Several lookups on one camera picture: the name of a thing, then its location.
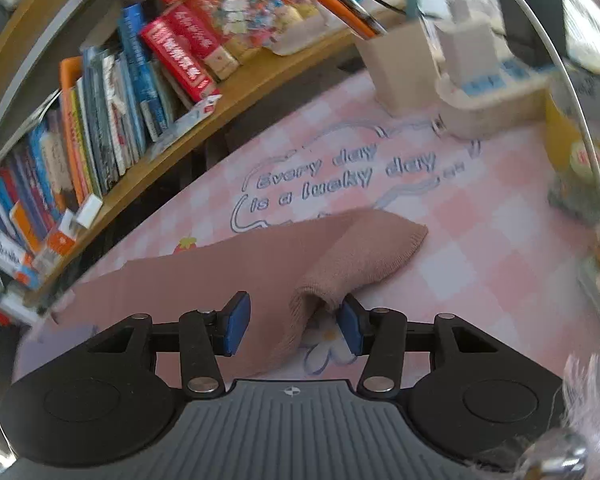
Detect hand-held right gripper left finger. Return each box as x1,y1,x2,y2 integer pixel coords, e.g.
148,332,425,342
82,290,253,401

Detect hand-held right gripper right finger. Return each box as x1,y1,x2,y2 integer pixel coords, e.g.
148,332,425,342
335,292,506,401

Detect pink checked table mat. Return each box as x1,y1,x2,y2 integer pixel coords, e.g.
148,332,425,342
10,67,600,411

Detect small white adapter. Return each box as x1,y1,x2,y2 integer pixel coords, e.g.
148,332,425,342
75,195,103,228

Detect white and wood bookshelf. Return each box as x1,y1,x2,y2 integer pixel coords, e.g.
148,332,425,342
0,0,431,321

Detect flat white and orange box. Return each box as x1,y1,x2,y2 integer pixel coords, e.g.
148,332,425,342
0,230,41,288

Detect row of colourful books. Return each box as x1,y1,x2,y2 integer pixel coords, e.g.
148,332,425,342
0,2,181,271

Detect white power strip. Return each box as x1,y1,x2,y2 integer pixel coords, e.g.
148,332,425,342
435,52,556,138

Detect wooden pen holder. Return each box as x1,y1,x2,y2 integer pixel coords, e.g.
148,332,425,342
354,22,443,116

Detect red dictionary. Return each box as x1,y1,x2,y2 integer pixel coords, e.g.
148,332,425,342
140,2,221,103

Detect yellow jar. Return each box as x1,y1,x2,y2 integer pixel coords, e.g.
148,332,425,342
545,90,600,186

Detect white charger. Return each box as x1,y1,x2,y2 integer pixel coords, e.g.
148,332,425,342
437,0,503,86

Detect colourful trinket tray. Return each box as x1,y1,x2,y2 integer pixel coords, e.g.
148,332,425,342
200,0,341,56

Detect black charger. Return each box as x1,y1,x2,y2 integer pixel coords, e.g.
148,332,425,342
497,0,568,63

